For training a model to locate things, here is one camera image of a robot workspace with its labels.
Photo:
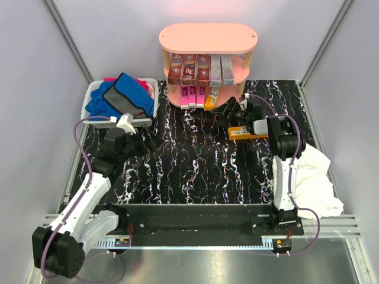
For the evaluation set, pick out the orange barcode toothpaste box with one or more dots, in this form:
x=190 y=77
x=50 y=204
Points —
x=211 y=99

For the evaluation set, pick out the pink cloth in basket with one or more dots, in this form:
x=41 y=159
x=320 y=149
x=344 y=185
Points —
x=142 y=83

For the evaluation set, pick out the blue cloth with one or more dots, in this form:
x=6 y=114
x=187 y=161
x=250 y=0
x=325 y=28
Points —
x=97 y=106

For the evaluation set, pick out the pink BeYou box back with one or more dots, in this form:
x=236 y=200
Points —
x=184 y=97

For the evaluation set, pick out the orange R&O toothpaste box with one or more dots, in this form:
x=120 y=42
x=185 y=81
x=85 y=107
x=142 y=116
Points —
x=240 y=133

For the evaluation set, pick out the white crumpled cloth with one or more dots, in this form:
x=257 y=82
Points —
x=311 y=188

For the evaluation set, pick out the silver grey toothpaste box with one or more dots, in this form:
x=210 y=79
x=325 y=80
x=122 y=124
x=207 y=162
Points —
x=227 y=70

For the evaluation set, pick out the pink three-tier shelf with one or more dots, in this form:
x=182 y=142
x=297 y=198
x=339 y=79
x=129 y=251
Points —
x=236 y=39

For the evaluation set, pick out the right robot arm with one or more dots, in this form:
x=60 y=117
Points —
x=245 y=120

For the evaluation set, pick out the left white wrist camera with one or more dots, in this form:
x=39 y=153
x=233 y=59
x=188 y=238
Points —
x=125 y=122

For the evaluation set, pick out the grey black-trimmed cloth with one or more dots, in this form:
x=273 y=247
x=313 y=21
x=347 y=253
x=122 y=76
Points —
x=126 y=95

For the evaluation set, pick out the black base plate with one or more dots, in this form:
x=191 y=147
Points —
x=252 y=219

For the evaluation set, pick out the red 3D toothpaste box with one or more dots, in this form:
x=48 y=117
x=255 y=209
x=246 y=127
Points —
x=203 y=70
x=189 y=70
x=176 y=69

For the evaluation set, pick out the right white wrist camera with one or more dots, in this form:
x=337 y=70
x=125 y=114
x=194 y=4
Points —
x=244 y=99

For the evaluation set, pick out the pink BeYou box front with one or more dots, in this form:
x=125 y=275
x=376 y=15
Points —
x=200 y=97

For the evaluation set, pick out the pink beyou box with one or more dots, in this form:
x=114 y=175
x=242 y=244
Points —
x=200 y=97
x=184 y=97
x=192 y=102

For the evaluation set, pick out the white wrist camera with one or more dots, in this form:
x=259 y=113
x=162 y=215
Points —
x=244 y=99
x=125 y=122

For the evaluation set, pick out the white plastic basket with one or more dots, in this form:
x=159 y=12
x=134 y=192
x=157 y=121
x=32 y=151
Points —
x=108 y=124

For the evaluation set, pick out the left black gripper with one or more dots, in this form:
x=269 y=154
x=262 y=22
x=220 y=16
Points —
x=151 y=143

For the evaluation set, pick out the grey Protefix toothpaste box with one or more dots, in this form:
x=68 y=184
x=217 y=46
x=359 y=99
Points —
x=215 y=70

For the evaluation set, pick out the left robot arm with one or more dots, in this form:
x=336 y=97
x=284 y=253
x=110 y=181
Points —
x=61 y=247

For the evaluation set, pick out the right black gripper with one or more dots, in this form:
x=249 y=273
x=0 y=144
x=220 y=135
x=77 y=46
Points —
x=222 y=109

